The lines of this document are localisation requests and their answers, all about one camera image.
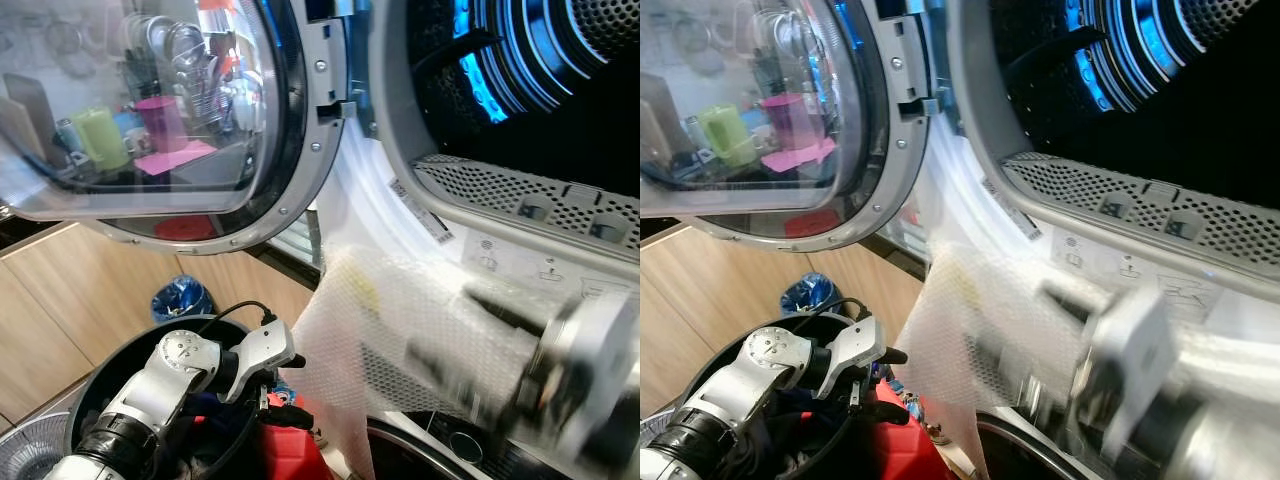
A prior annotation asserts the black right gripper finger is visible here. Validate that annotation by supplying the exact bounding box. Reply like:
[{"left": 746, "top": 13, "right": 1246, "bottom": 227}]
[
  {"left": 1040, "top": 282, "right": 1098, "bottom": 323},
  {"left": 1005, "top": 385, "right": 1086, "bottom": 443},
  {"left": 460, "top": 284, "right": 549, "bottom": 339},
  {"left": 405, "top": 343, "right": 523, "bottom": 403}
]

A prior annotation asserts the dark clothes pile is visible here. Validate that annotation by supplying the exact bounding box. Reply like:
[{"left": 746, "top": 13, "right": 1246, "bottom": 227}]
[
  {"left": 170, "top": 390, "right": 273, "bottom": 480},
  {"left": 720, "top": 390, "right": 863, "bottom": 480}
]

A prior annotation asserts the white front-loading washing machine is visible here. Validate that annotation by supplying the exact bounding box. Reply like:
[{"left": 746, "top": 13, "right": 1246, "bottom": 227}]
[
  {"left": 295, "top": 0, "right": 641, "bottom": 306},
  {"left": 905, "top": 0, "right": 1280, "bottom": 301}
]

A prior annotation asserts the black and grey appliance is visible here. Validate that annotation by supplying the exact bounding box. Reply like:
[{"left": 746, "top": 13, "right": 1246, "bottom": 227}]
[
  {"left": 365, "top": 410, "right": 561, "bottom": 480},
  {"left": 975, "top": 415, "right": 1101, "bottom": 480}
]

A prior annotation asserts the blue plastic bin bag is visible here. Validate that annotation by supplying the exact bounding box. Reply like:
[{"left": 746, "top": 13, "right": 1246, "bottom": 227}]
[
  {"left": 780, "top": 272, "right": 843, "bottom": 319},
  {"left": 152, "top": 275, "right": 214, "bottom": 323}
]

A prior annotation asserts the grey perforated lint filter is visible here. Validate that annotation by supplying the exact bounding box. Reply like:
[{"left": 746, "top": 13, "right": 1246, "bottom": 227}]
[
  {"left": 1000, "top": 152, "right": 1280, "bottom": 266},
  {"left": 412, "top": 153, "right": 641, "bottom": 251}
]

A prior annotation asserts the black round laundry basket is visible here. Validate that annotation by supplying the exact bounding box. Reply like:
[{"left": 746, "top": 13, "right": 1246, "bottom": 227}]
[
  {"left": 680, "top": 312, "right": 891, "bottom": 480},
  {"left": 62, "top": 315, "right": 301, "bottom": 480}
]

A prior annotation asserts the grey round glass washer door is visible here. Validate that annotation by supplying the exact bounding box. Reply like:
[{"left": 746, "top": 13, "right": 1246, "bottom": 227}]
[
  {"left": 640, "top": 0, "right": 936, "bottom": 253},
  {"left": 0, "top": 0, "right": 366, "bottom": 256}
]

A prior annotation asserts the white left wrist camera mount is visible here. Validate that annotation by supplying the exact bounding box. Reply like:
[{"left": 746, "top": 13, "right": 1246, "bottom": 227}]
[
  {"left": 222, "top": 320, "right": 298, "bottom": 403},
  {"left": 822, "top": 315, "right": 886, "bottom": 406}
]

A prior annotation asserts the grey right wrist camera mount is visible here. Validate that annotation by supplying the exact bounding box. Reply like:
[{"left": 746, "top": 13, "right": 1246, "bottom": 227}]
[
  {"left": 535, "top": 290, "right": 638, "bottom": 401},
  {"left": 1085, "top": 285, "right": 1179, "bottom": 461}
]

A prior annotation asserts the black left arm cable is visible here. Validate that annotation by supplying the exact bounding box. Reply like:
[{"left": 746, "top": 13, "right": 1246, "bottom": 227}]
[
  {"left": 195, "top": 299, "right": 279, "bottom": 346},
  {"left": 800, "top": 296, "right": 873, "bottom": 333}
]

